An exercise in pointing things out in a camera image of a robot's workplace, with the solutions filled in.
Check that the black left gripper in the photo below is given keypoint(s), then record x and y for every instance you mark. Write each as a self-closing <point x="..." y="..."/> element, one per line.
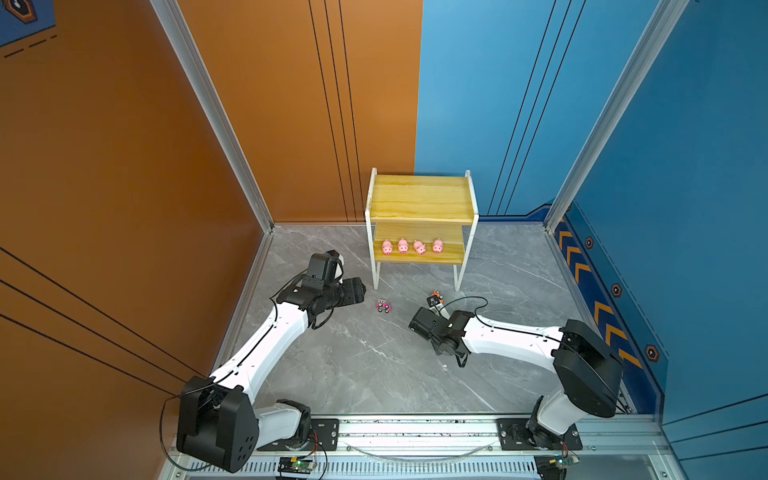
<point x="353" y="291"/>

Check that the pink toy pig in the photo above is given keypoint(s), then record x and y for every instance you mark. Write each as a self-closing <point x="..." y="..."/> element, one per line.
<point x="387" y="247"/>
<point x="419" y="247"/>
<point x="403" y="246"/>
<point x="437" y="246"/>

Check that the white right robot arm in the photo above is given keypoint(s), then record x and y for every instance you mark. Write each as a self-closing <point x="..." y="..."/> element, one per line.
<point x="589" y="374"/>

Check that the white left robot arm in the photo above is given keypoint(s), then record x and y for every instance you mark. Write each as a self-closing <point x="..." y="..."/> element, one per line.
<point x="217" y="423"/>

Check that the wooden two-tier shelf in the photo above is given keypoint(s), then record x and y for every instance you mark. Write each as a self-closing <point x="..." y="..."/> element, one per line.
<point x="421" y="207"/>

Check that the orange green toy car upper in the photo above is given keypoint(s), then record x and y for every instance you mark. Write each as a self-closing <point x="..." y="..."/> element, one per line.
<point x="436" y="297"/>

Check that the pink teal toy van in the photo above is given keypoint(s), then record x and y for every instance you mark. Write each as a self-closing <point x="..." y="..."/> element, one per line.
<point x="383" y="306"/>

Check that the right controller board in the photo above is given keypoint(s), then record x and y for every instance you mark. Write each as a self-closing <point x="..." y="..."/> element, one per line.
<point x="555" y="467"/>

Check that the controller board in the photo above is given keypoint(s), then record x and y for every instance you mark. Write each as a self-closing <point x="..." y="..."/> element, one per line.
<point x="296" y="468"/>
<point x="555" y="467"/>

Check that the left controller board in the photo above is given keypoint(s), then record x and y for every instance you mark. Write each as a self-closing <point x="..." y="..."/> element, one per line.
<point x="296" y="468"/>

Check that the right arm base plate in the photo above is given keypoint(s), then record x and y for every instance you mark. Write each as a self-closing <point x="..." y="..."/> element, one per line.
<point x="515" y="435"/>

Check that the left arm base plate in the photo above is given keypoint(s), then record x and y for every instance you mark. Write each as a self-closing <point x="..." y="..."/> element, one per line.
<point x="322" y="430"/>

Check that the aluminium mounting rail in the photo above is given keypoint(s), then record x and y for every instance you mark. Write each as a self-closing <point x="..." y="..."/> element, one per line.
<point x="458" y="446"/>

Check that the left aluminium corner post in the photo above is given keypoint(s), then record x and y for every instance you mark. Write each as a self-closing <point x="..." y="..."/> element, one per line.
<point x="176" y="29"/>

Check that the aluminium corner post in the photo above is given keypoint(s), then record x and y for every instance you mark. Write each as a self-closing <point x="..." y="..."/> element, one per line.
<point x="653" y="38"/>
<point x="176" y="29"/>

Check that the right aluminium corner post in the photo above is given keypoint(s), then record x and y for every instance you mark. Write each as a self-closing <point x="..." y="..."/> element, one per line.
<point x="653" y="38"/>

